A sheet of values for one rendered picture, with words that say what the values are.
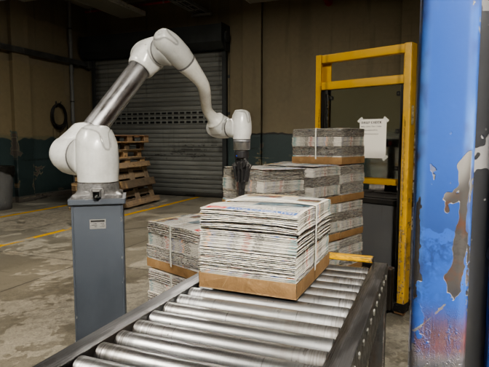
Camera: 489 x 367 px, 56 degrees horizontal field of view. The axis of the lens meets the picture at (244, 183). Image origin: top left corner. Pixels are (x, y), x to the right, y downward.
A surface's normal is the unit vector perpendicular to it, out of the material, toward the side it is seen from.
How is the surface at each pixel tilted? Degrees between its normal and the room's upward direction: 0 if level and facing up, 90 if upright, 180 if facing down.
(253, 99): 90
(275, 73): 90
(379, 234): 90
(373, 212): 90
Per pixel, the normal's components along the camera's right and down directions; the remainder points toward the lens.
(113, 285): 0.23, 0.09
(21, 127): 0.93, 0.04
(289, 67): -0.37, 0.09
